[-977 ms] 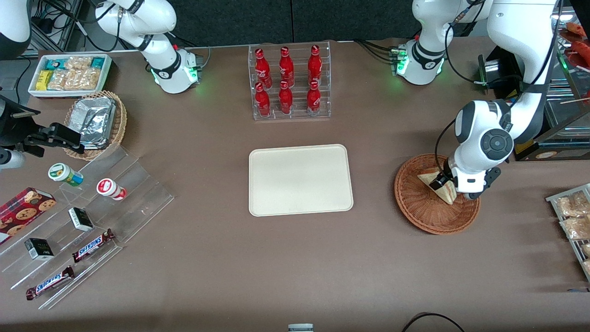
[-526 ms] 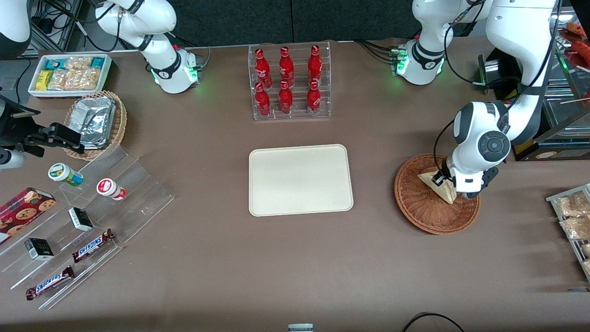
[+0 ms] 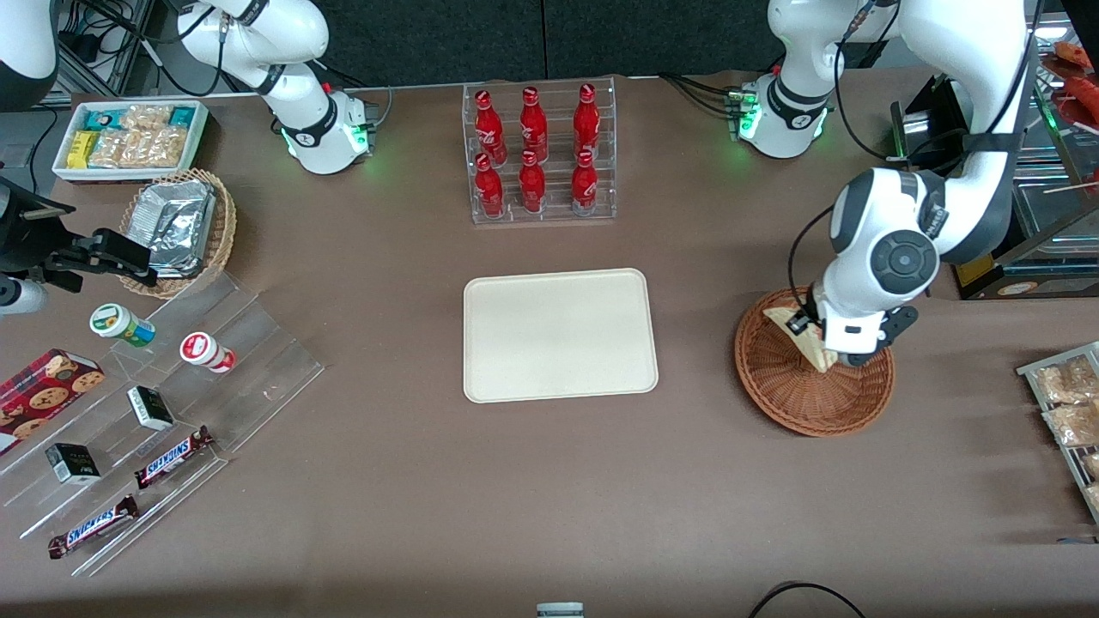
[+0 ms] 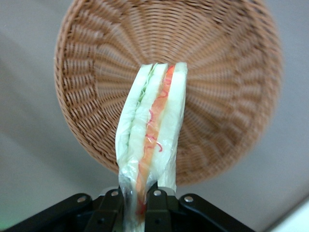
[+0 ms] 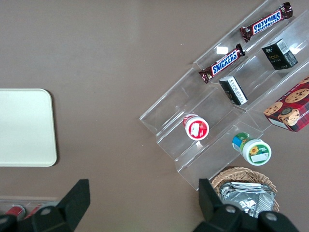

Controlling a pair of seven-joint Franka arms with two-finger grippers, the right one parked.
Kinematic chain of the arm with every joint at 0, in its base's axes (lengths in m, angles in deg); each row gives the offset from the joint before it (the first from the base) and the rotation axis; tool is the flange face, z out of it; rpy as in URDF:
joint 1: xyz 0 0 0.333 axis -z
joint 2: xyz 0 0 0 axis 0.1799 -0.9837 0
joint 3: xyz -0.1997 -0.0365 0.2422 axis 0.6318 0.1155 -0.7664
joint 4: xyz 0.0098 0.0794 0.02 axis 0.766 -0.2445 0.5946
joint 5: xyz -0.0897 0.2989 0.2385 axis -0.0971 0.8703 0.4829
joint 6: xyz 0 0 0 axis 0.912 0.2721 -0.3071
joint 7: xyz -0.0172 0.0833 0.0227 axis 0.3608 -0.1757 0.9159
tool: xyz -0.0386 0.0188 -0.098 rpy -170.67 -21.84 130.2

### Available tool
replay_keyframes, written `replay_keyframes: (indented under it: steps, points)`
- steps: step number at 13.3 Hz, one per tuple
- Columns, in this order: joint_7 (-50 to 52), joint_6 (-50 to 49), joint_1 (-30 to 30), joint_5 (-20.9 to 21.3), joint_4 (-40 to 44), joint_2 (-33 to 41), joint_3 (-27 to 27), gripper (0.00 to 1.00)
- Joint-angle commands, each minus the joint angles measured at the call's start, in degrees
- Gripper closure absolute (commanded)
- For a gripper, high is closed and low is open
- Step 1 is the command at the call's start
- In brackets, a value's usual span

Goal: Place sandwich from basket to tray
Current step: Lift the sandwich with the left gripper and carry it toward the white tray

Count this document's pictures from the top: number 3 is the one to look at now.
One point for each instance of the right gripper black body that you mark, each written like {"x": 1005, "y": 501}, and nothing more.
{"x": 24, "y": 233}

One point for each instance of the triangle sandwich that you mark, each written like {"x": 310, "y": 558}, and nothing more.
{"x": 811, "y": 348}

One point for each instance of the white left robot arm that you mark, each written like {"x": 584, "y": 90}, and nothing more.
{"x": 953, "y": 34}

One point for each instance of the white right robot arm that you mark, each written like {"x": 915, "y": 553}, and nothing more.
{"x": 275, "y": 51}

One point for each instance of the large brown wicker basket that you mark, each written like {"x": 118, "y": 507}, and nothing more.
{"x": 798, "y": 403}

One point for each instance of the small tan wicker basket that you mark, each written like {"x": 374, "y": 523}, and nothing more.
{"x": 221, "y": 232}

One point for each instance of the cream plastic tray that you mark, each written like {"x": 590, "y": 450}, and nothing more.
{"x": 558, "y": 335}

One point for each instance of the silver foil packet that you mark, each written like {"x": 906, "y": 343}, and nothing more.
{"x": 180, "y": 264}
{"x": 176, "y": 215}

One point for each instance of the green lid yogurt cup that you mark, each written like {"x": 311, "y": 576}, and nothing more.
{"x": 116, "y": 321}

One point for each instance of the white rectangular snack bin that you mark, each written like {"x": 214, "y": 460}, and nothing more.
{"x": 62, "y": 167}

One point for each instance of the yellow snack packet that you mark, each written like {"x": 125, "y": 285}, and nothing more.
{"x": 81, "y": 149}

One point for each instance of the clear bag of nuts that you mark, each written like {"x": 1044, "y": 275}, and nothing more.
{"x": 112, "y": 149}
{"x": 159, "y": 148}
{"x": 146, "y": 118}

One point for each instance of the red lid yogurt cup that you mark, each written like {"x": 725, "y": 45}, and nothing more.
{"x": 202, "y": 348}

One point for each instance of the teal snack packet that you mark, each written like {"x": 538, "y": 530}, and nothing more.
{"x": 183, "y": 117}
{"x": 105, "y": 118}

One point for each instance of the small black carton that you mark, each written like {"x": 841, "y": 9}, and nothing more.
{"x": 73, "y": 463}
{"x": 150, "y": 408}

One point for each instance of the red chocolate cookie box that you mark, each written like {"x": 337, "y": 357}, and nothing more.
{"x": 43, "y": 395}

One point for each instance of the clear acrylic stepped stand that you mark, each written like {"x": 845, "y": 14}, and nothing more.
{"x": 258, "y": 360}

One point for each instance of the Snickers chocolate bar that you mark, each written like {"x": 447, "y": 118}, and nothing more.
{"x": 172, "y": 457}
{"x": 93, "y": 527}

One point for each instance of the clear pastry packet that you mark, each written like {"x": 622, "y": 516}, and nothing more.
{"x": 1073, "y": 425}
{"x": 1094, "y": 496}
{"x": 1091, "y": 465}
{"x": 1069, "y": 382}

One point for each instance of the glass display case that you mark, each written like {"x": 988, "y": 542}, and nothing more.
{"x": 1056, "y": 249}

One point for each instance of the black metal box device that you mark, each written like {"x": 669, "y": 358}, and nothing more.
{"x": 927, "y": 120}

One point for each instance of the red cola bottle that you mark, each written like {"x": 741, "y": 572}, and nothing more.
{"x": 532, "y": 187}
{"x": 533, "y": 124}
{"x": 489, "y": 190}
{"x": 585, "y": 185}
{"x": 489, "y": 129}
{"x": 586, "y": 122}

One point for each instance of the clear acrylic bottle rack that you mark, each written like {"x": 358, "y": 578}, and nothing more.
{"x": 541, "y": 202}

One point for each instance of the grey white device edge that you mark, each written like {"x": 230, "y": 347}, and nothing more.
{"x": 560, "y": 610}

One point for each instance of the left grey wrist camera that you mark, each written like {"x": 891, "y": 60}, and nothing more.
{"x": 860, "y": 359}

